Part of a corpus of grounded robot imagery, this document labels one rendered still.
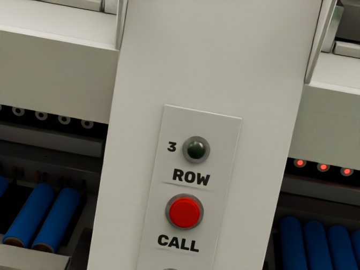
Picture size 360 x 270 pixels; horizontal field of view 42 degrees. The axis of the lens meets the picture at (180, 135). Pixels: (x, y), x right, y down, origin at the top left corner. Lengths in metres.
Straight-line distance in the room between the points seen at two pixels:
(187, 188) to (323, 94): 0.08
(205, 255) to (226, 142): 0.06
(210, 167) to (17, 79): 0.11
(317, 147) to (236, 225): 0.06
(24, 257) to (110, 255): 0.09
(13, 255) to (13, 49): 0.15
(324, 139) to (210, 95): 0.07
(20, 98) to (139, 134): 0.07
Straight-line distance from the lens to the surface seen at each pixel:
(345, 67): 0.28
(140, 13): 0.24
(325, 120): 0.26
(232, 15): 0.24
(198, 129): 0.24
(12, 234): 0.37
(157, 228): 0.26
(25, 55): 0.26
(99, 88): 0.26
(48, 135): 0.43
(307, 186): 0.43
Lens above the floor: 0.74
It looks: 11 degrees down
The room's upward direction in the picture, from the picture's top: 10 degrees clockwise
